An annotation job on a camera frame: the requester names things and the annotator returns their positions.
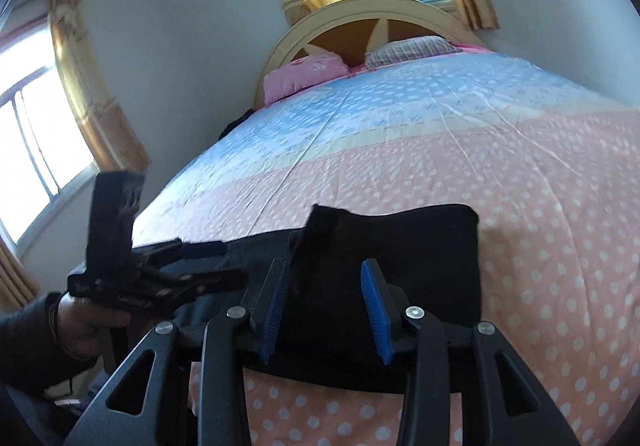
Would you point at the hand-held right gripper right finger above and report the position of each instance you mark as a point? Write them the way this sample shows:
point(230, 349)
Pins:
point(377, 316)

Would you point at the black bag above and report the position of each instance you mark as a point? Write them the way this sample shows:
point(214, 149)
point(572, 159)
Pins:
point(237, 124)

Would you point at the black pants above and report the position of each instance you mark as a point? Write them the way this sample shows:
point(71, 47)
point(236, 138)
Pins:
point(425, 251)

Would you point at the bed with polka dot sheet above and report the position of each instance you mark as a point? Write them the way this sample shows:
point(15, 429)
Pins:
point(425, 136)

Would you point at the cream arched headboard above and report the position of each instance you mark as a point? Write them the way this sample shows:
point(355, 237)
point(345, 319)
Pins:
point(350, 14)

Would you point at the person's left hand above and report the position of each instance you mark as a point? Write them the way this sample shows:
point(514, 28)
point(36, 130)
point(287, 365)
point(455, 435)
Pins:
point(82, 326)

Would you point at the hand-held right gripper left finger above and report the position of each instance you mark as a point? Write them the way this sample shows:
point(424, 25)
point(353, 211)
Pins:
point(272, 316)

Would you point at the person's dark clothing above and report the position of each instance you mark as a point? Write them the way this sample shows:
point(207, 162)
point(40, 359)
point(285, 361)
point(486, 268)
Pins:
point(45, 411)

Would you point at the large sliding window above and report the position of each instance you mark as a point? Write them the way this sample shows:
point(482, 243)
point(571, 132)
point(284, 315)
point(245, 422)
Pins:
point(40, 136)

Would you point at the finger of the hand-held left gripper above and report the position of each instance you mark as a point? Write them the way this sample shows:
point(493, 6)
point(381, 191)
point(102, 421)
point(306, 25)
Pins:
point(195, 250)
point(215, 283)

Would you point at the pink pillow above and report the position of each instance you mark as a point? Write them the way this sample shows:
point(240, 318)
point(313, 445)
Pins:
point(300, 74)

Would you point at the striped pillow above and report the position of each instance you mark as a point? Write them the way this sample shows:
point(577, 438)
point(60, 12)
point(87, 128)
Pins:
point(410, 51)

